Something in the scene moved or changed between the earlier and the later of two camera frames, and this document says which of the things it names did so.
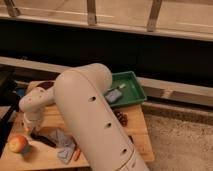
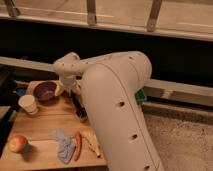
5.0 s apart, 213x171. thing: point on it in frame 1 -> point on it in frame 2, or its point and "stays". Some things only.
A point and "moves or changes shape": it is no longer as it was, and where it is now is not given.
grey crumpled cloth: [64, 144] stays
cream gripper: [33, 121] -> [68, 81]
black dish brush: [43, 139] moves or changes shape
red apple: [17, 143] stays
